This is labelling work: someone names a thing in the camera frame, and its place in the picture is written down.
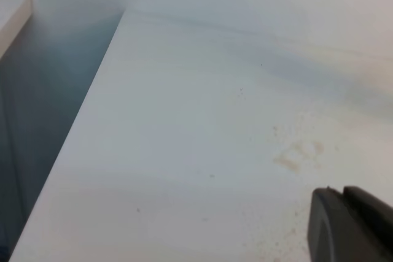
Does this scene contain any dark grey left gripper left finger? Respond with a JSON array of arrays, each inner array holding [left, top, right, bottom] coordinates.
[[308, 187, 390, 262]]

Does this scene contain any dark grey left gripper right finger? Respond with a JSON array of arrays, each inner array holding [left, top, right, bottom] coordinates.
[[343, 186, 392, 252]]

